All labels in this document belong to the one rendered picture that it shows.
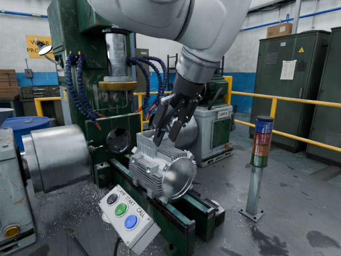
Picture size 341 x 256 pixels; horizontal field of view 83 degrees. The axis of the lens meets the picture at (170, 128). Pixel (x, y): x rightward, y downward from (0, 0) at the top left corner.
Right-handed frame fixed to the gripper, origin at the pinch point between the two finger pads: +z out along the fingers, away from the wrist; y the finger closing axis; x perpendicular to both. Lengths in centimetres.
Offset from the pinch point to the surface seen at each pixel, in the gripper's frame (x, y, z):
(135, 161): -5.5, 3.8, 18.5
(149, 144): -6.1, -0.9, 11.5
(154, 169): 3.0, 2.2, 13.1
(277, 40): -138, -339, 1
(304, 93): -46, -328, 45
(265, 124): 12.3, -33.3, -7.4
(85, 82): -62, 4, 21
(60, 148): -23.0, 24.4, 22.6
